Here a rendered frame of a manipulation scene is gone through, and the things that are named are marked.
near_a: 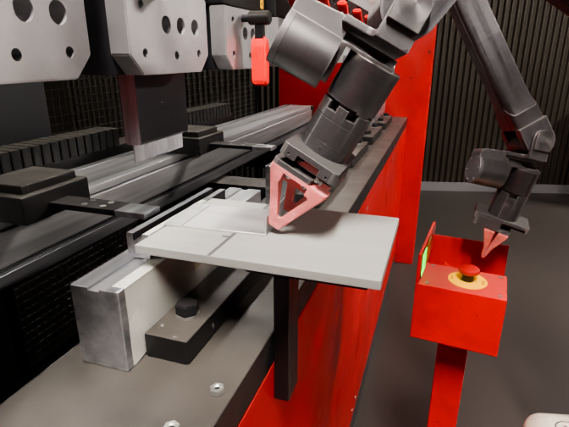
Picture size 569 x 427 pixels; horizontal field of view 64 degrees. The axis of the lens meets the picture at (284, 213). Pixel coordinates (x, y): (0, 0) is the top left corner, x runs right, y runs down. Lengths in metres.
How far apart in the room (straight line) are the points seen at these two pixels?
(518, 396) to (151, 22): 1.81
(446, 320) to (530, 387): 1.16
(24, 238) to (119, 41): 0.37
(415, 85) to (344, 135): 2.16
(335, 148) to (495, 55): 0.53
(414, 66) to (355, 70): 2.16
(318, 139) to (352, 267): 0.13
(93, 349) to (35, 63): 0.31
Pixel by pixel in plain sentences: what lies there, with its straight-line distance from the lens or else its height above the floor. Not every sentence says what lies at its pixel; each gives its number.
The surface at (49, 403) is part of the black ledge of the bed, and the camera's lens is 0.53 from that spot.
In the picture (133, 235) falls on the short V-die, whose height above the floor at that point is 1.00.
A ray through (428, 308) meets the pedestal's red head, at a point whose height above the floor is 0.73.
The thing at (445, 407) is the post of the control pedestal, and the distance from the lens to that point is 1.15.
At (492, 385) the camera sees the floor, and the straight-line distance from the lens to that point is 2.03.
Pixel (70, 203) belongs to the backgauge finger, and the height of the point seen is 1.00.
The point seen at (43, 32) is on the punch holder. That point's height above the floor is 1.21.
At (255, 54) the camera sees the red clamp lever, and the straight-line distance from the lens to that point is 0.66.
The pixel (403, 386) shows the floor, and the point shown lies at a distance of 1.91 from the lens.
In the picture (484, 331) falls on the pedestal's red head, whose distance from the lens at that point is 0.95.
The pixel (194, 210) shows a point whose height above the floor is 1.00.
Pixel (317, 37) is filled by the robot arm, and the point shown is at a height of 1.21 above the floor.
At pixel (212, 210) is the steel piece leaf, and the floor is 1.00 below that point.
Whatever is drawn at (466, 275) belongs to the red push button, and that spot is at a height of 0.79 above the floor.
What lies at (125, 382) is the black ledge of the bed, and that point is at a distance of 0.52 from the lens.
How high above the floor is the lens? 1.19
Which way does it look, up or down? 19 degrees down
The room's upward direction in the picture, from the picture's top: straight up
